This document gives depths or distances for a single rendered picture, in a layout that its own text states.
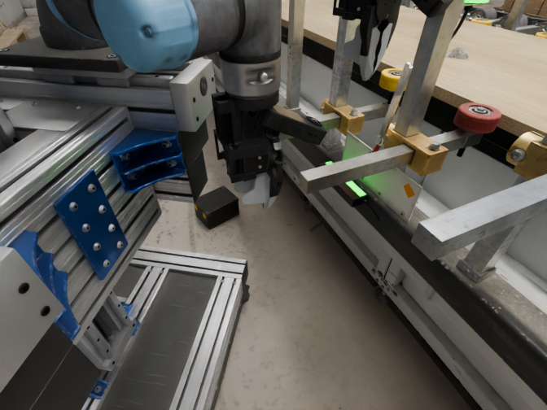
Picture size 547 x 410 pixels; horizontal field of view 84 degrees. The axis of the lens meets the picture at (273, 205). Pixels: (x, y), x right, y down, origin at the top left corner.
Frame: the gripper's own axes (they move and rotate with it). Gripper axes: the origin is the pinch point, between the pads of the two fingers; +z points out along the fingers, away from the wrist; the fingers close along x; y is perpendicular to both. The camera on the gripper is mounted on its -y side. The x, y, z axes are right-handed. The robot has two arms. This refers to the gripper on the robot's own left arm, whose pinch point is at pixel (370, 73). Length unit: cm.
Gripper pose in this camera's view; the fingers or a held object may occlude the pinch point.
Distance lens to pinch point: 61.9
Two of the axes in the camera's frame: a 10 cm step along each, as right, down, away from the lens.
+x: -7.2, 4.6, -5.2
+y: -7.0, -4.7, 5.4
